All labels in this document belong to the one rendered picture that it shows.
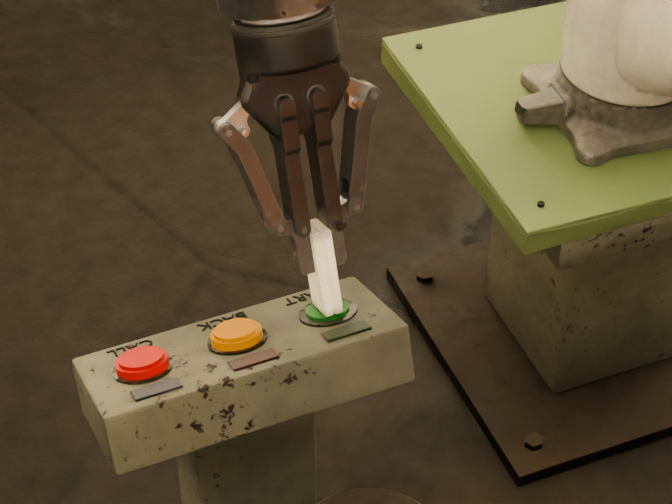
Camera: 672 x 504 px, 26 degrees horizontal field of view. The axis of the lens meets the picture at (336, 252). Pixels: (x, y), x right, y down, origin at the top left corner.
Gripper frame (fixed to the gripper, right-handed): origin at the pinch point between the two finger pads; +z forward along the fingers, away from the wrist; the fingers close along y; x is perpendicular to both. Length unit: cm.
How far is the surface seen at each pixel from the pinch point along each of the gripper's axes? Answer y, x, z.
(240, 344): -7.8, -1.9, 3.3
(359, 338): 0.4, -5.2, 4.0
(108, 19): 17, 149, 14
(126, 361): -16.2, -0.1, 2.8
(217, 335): -9.1, -0.3, 2.9
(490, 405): 35, 49, 48
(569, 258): 38, 31, 22
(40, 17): 6, 154, 12
